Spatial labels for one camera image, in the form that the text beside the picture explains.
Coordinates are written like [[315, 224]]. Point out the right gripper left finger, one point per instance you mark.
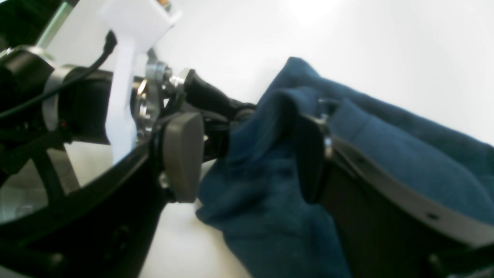
[[105, 230]]

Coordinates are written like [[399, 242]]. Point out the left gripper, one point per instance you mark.
[[137, 25]]

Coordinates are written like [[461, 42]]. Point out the navy blue T-shirt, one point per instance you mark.
[[253, 194]]

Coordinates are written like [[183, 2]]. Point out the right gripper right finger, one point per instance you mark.
[[386, 229]]

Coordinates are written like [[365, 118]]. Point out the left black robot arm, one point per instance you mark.
[[67, 131]]

